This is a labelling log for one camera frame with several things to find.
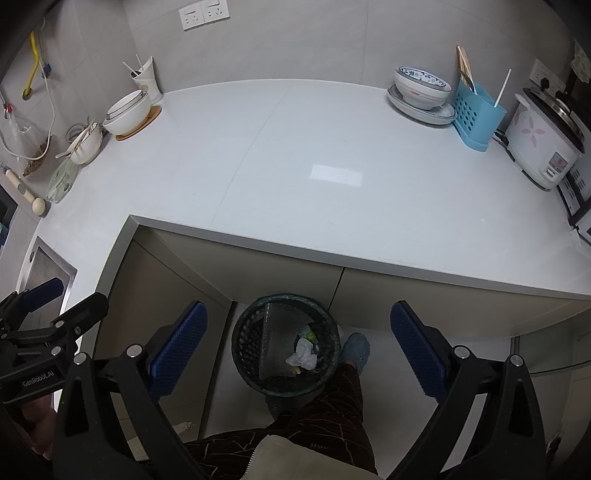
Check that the white plastic stick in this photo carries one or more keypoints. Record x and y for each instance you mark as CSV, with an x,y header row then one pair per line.
x,y
502,90

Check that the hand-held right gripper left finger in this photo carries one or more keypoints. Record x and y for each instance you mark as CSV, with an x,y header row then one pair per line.
x,y
179,346

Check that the hanging pale cloth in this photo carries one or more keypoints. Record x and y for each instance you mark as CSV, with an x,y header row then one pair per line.
x,y
582,62

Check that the blue slipper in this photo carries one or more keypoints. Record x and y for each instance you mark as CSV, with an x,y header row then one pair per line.
x,y
356,350

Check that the clear plastic bag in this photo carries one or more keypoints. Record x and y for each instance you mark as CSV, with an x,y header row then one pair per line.
x,y
25,143

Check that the bubble wrap sheet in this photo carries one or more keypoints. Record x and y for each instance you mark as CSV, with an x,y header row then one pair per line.
x,y
277,341

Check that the dark patterned trouser leg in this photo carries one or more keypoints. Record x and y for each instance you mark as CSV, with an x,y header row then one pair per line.
x,y
323,424

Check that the person's left hand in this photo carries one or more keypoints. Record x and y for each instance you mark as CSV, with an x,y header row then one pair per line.
x,y
41,424

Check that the black white microwave oven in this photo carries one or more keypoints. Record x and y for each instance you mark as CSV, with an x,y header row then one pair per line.
x,y
577,198

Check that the white tissue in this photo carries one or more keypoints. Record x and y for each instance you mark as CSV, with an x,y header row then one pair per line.
x,y
302,355

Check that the black mesh bin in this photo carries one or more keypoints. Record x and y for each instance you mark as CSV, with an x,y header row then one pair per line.
x,y
249,341

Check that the blue plastic utensil holder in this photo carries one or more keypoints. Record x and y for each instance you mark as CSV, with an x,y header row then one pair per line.
x,y
478,122

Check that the cream cloth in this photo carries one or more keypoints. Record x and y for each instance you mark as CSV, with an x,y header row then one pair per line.
x,y
281,457

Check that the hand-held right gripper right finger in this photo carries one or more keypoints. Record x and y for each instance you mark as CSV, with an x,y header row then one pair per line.
x,y
417,355

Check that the round wooden coaster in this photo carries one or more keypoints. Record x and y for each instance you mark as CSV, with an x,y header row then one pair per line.
x,y
145,124

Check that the white bowl with chopsticks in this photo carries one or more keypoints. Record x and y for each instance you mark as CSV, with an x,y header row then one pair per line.
x,y
85,147

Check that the blue striped plate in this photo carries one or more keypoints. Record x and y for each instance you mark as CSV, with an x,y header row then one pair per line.
x,y
429,115

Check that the wall socket with plug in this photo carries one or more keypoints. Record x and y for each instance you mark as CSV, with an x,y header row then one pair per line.
x,y
547,78

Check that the white flowered rice cooker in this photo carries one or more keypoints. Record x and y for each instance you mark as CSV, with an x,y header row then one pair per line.
x,y
540,143

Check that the white cup with sticks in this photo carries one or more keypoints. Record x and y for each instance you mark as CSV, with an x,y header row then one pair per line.
x,y
147,83

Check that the stacked white bowls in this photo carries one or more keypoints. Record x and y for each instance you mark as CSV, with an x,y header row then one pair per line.
x,y
127,115

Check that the wooden chopsticks bundle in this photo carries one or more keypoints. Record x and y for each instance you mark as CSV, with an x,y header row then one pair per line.
x,y
465,67

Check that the steel sink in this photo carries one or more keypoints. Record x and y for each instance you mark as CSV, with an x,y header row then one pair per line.
x,y
48,272

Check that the blue patterned bowl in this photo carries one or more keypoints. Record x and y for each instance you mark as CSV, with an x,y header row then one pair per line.
x,y
422,78

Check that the white bowl red rim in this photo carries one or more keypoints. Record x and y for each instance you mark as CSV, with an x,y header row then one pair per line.
x,y
422,97

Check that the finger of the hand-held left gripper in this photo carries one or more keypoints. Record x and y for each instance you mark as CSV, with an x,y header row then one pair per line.
x,y
78,316
41,293

